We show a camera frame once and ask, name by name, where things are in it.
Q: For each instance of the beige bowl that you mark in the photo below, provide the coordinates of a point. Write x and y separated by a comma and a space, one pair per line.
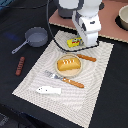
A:
123, 14

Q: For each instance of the yellow butter box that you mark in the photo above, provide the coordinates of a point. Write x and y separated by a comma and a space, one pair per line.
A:
74, 42

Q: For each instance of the round wooden plate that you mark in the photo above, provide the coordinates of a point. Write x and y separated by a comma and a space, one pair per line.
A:
68, 73

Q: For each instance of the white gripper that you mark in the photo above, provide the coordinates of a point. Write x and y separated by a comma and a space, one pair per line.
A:
86, 20

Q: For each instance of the fork with orange handle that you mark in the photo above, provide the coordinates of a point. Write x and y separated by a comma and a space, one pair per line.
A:
69, 81

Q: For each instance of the grey cooking pot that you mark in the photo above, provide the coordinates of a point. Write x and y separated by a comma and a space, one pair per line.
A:
65, 13

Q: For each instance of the pink toy stove board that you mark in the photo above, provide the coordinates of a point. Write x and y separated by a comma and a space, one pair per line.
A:
107, 18

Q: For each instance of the knife with orange handle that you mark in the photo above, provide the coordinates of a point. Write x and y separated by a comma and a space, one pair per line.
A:
82, 56

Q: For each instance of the grey saucepan with handle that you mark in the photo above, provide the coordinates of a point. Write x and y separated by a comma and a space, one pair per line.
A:
35, 37

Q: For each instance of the white toy fish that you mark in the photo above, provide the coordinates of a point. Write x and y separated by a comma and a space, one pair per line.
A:
48, 90

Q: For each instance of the woven beige placemat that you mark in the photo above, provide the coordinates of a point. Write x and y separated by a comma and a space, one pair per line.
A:
74, 104

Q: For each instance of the golden bread loaf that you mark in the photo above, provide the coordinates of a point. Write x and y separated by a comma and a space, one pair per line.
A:
68, 64

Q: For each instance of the brown sausage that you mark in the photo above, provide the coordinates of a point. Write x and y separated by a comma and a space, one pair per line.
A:
20, 66

